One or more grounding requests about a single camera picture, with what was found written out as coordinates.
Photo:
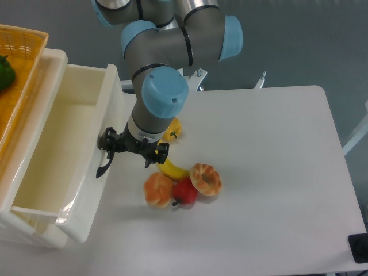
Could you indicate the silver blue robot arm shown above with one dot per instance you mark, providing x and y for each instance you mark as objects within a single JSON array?
[{"x": 159, "y": 38}]

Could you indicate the glazed ring donut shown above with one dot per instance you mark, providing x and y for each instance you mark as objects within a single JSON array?
[{"x": 205, "y": 179}]

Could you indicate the black device at table edge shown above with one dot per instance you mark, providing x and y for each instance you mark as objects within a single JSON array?
[{"x": 358, "y": 246}]

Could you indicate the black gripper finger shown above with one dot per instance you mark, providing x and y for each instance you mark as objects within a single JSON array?
[
  {"x": 156, "y": 153},
  {"x": 107, "y": 141}
]

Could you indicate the round knotted bread roll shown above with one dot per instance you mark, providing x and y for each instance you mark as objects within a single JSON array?
[{"x": 158, "y": 190}]

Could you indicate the green bell pepper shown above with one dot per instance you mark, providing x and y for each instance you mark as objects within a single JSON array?
[{"x": 8, "y": 74}]

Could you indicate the red bell pepper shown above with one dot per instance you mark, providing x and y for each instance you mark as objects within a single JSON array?
[{"x": 184, "y": 192}]

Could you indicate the yellow bell pepper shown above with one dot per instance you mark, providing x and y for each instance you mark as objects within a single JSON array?
[{"x": 173, "y": 131}]

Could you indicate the black top drawer handle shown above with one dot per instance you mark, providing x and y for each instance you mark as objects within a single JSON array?
[{"x": 101, "y": 170}]

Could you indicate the yellow banana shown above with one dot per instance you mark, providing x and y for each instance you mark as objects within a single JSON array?
[{"x": 171, "y": 171}]

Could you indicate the white metal mounting frame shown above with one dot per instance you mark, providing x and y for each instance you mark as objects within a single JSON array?
[{"x": 194, "y": 82}]

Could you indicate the orange woven basket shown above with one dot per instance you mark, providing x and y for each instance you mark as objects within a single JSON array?
[{"x": 24, "y": 48}]

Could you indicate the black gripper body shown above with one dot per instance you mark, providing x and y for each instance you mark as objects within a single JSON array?
[{"x": 127, "y": 143}]

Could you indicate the white drawer cabinet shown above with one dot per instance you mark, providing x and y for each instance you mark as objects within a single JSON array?
[{"x": 30, "y": 228}]

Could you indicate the white drawer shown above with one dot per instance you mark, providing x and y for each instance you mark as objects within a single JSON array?
[{"x": 60, "y": 181}]

